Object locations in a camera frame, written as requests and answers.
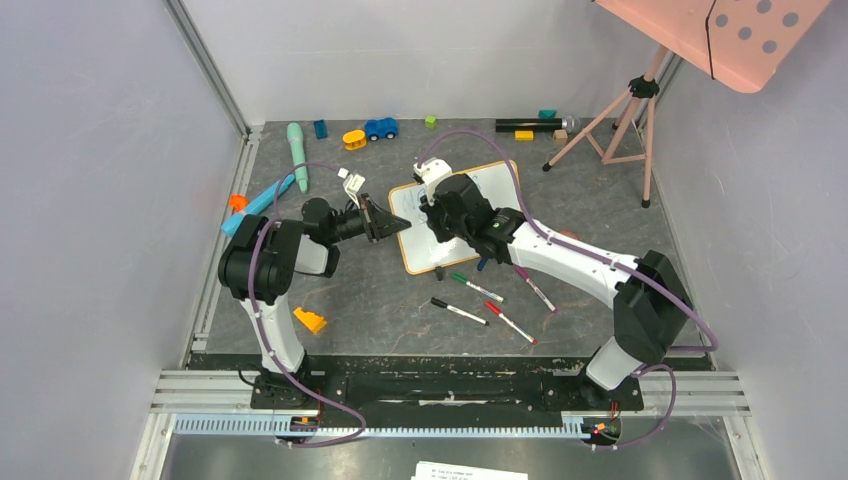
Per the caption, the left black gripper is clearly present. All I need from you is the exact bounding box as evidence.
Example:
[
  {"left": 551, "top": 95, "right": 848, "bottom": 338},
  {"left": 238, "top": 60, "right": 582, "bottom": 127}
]
[{"left": 325, "top": 193, "right": 410, "bottom": 244}]

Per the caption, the white whiteboard wooden frame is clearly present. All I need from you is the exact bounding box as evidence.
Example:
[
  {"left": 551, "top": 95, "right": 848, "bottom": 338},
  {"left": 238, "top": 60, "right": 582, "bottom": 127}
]
[{"left": 388, "top": 162, "right": 519, "bottom": 275}]

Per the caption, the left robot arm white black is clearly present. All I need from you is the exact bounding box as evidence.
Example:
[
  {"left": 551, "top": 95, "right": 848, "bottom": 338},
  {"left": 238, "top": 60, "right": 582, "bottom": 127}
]
[{"left": 218, "top": 194, "right": 411, "bottom": 408}]

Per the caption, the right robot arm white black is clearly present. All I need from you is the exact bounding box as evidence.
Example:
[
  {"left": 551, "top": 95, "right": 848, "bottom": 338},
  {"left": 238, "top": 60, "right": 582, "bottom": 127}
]
[{"left": 413, "top": 171, "right": 692, "bottom": 408}]

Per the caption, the green capped marker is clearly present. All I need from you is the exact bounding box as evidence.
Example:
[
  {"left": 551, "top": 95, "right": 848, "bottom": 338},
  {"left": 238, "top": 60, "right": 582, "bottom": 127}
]
[{"left": 451, "top": 273, "right": 505, "bottom": 303}]

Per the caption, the purple capped marker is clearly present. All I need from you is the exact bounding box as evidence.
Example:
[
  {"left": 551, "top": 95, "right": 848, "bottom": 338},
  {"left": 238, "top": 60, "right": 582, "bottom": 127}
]
[{"left": 514, "top": 265, "right": 558, "bottom": 313}]

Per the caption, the yellow oval toy brick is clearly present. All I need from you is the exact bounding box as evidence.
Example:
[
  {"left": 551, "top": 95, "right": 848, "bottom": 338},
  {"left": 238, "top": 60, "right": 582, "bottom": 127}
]
[{"left": 342, "top": 129, "right": 368, "bottom": 151}]

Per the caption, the black capped marker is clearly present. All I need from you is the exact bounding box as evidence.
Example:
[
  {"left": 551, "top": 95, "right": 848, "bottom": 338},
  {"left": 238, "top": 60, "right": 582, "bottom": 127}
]
[{"left": 430, "top": 297, "right": 489, "bottom": 326}]

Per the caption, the yellow flat brick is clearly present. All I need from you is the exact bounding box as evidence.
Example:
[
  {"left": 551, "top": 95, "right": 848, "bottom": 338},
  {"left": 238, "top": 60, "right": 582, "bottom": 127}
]
[{"left": 514, "top": 130, "right": 535, "bottom": 142}]

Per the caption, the blue toy car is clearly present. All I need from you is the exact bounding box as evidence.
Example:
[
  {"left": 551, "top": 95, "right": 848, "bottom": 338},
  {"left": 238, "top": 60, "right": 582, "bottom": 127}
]
[{"left": 364, "top": 117, "right": 399, "bottom": 142}]

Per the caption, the black cylinder tube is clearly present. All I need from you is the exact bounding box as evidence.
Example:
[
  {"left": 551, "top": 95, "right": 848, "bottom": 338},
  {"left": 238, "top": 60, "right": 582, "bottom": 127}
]
[{"left": 495, "top": 118, "right": 567, "bottom": 133}]

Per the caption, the red capped marker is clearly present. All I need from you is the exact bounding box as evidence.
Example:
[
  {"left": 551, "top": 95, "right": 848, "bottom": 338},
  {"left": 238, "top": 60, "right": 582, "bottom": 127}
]
[{"left": 484, "top": 301, "right": 537, "bottom": 345}]

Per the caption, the dark blue brick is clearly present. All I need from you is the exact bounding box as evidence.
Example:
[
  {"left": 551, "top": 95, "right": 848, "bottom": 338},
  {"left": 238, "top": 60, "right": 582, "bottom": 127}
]
[{"left": 313, "top": 120, "right": 329, "bottom": 140}]

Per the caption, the orange wedge block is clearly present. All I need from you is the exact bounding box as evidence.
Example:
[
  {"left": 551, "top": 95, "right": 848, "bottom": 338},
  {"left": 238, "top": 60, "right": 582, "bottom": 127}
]
[{"left": 293, "top": 307, "right": 327, "bottom": 335}]

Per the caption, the mint green toy crayon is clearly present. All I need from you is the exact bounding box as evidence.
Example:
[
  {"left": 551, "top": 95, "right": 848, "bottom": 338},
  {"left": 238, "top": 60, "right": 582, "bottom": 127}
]
[{"left": 286, "top": 123, "right": 309, "bottom": 194}]

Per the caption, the beige wooden cube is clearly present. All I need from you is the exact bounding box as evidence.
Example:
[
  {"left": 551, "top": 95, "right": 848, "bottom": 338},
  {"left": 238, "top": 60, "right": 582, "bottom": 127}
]
[{"left": 552, "top": 129, "right": 569, "bottom": 146}]

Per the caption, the small orange block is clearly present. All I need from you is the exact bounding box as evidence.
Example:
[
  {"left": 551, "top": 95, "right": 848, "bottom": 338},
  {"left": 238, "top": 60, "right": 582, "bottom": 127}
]
[{"left": 228, "top": 194, "right": 249, "bottom": 212}]

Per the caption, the clear round cap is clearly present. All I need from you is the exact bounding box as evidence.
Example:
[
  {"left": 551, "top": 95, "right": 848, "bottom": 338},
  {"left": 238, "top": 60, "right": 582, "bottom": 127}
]
[{"left": 562, "top": 115, "right": 582, "bottom": 134}]

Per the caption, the light blue toy crayon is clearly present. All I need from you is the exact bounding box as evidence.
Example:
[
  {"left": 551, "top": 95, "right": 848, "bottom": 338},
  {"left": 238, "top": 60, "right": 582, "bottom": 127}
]
[{"left": 220, "top": 174, "right": 295, "bottom": 237}]

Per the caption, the white paper sheet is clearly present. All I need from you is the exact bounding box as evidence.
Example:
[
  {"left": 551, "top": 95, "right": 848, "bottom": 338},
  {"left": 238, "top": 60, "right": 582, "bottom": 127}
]
[{"left": 411, "top": 461, "right": 529, "bottom": 480}]

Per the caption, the pink music stand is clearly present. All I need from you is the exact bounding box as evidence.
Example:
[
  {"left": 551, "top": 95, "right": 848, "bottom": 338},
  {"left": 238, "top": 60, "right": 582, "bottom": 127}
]
[{"left": 542, "top": 0, "right": 831, "bottom": 208}]

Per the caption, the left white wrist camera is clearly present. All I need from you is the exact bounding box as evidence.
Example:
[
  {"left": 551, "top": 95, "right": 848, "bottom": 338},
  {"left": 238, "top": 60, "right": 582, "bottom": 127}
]
[{"left": 337, "top": 168, "right": 365, "bottom": 208}]

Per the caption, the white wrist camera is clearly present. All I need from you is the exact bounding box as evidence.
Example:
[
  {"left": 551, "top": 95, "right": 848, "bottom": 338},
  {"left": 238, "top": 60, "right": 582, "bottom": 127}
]
[
  {"left": 413, "top": 157, "right": 453, "bottom": 205},
  {"left": 337, "top": 168, "right": 365, "bottom": 208}
]

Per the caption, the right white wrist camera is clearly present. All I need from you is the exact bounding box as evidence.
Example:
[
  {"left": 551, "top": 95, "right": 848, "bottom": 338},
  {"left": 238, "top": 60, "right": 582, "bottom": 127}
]
[{"left": 413, "top": 157, "right": 453, "bottom": 205}]

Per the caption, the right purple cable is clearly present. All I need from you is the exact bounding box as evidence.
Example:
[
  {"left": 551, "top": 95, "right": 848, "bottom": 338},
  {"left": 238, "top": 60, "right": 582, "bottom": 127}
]
[{"left": 415, "top": 128, "right": 720, "bottom": 453}]

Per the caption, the purple cable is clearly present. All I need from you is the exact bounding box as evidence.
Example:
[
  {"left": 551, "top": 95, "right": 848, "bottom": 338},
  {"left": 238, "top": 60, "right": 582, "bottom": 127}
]
[
  {"left": 246, "top": 161, "right": 367, "bottom": 450},
  {"left": 415, "top": 128, "right": 720, "bottom": 453}
]

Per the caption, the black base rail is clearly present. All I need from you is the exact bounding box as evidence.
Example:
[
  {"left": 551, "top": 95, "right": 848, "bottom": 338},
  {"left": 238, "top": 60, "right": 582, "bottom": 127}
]
[{"left": 188, "top": 354, "right": 644, "bottom": 430}]

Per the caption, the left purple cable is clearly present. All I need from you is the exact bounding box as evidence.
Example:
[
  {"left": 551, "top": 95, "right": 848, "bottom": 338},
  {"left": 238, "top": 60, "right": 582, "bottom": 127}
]
[{"left": 246, "top": 161, "right": 367, "bottom": 450}]

